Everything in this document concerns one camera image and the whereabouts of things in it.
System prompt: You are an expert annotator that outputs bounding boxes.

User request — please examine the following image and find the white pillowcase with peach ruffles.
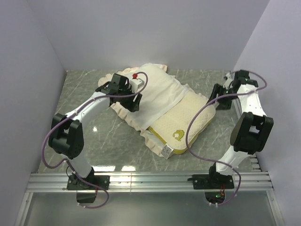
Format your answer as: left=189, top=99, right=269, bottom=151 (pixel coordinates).
left=111, top=63, right=196, bottom=159

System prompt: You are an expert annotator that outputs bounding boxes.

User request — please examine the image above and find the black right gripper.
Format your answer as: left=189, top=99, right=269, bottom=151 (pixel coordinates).
left=205, top=83, right=238, bottom=111

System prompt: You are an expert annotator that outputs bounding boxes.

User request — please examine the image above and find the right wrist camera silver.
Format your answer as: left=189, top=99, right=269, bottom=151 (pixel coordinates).
left=223, top=73, right=233, bottom=89

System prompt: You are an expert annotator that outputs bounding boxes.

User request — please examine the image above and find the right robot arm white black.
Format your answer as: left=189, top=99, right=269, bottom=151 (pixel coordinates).
left=207, top=70, right=274, bottom=188

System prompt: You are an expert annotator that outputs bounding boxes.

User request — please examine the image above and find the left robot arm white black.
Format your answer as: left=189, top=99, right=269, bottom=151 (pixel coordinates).
left=46, top=72, right=149, bottom=189

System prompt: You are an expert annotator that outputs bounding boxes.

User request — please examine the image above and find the aluminium mounting rail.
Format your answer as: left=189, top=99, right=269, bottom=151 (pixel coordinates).
left=25, top=171, right=274, bottom=193

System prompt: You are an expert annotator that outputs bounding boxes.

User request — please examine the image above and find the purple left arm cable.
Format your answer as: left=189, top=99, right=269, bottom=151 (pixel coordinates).
left=42, top=71, right=149, bottom=209

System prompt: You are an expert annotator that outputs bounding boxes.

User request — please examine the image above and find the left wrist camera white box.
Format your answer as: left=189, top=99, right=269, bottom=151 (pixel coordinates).
left=130, top=73, right=145, bottom=93

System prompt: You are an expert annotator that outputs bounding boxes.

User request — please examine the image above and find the cream pillow with yellow edge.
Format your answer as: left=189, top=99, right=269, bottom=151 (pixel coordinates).
left=148, top=91, right=216, bottom=154

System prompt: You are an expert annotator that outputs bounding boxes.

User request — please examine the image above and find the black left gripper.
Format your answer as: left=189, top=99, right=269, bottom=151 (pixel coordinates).
left=119, top=84, right=143, bottom=112

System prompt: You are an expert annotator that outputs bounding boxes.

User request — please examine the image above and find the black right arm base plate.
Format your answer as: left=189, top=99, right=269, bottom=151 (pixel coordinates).
left=191, top=173, right=236, bottom=205

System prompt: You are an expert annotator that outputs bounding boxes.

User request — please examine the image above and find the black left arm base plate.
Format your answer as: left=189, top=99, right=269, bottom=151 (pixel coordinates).
left=66, top=173, right=111, bottom=204

